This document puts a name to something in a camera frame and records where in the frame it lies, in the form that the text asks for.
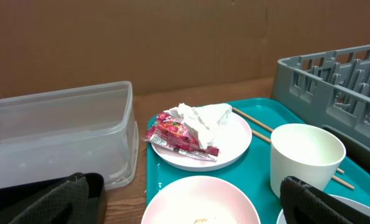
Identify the upper wooden chopstick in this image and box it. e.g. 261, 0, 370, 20
232, 106, 345, 175

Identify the white cup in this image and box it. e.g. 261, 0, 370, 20
270, 123, 346, 197

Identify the white plate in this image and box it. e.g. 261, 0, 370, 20
151, 113, 252, 172

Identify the red snack wrapper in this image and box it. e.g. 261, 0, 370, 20
144, 113, 220, 162

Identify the pink bowl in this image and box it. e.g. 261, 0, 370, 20
141, 175, 261, 224

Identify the white napkin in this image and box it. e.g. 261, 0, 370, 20
164, 103, 233, 149

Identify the black tray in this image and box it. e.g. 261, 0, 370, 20
0, 173, 106, 223

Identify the lower wooden chopstick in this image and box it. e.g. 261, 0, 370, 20
252, 130, 355, 190

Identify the grey bowl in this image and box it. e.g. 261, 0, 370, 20
276, 194, 370, 224

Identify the clear plastic bin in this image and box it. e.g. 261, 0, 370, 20
0, 81, 139, 189

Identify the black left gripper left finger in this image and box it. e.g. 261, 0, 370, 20
10, 173, 89, 224

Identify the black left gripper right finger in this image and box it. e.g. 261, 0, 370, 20
280, 176, 370, 224

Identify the grey dish rack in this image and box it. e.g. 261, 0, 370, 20
271, 44, 370, 173

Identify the wooden chopstick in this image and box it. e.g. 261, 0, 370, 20
252, 130, 355, 190
232, 106, 345, 175

